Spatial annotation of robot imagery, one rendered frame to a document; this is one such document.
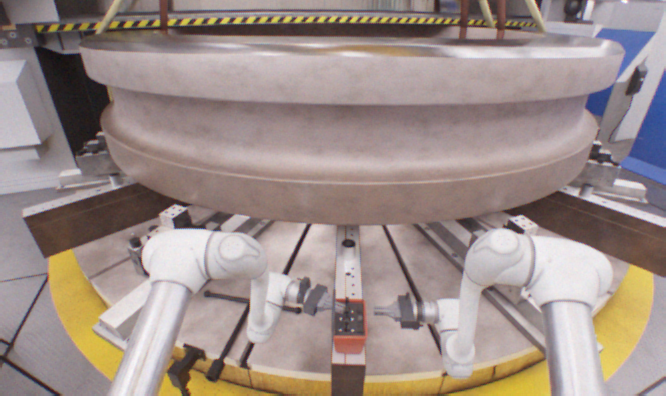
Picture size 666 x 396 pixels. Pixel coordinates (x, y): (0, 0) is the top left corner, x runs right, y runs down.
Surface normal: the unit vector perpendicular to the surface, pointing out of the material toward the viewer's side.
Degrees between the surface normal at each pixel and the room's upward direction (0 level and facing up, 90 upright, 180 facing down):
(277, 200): 90
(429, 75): 90
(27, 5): 90
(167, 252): 24
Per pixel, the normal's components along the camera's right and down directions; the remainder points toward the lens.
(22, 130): 0.33, 0.45
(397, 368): 0.00, -0.88
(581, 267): 0.00, -0.52
